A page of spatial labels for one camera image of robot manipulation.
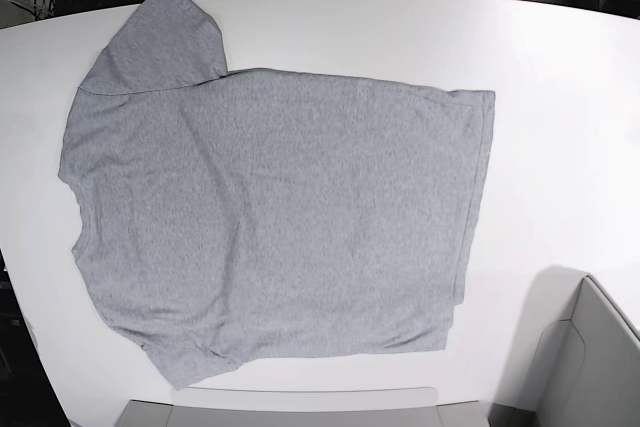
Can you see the grey T-shirt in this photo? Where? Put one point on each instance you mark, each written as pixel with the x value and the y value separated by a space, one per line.
pixel 235 216

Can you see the grey bin at bottom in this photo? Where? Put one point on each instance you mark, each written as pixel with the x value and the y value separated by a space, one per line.
pixel 386 407

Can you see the grey bin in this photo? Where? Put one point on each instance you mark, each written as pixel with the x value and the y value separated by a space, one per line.
pixel 386 407
pixel 585 369

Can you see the grey bin at right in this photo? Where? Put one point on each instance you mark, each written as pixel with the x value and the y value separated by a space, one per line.
pixel 585 369

